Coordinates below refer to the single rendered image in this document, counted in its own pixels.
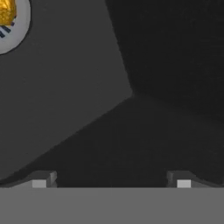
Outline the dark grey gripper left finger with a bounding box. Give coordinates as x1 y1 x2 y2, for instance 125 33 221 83
0 171 59 189

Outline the dark grey sink basin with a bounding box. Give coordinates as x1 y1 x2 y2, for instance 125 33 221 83
0 0 224 189

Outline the round grey sink drain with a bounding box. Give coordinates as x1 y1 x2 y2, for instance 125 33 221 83
0 0 32 56

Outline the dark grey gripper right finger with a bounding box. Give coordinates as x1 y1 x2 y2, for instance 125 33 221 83
165 171 224 189

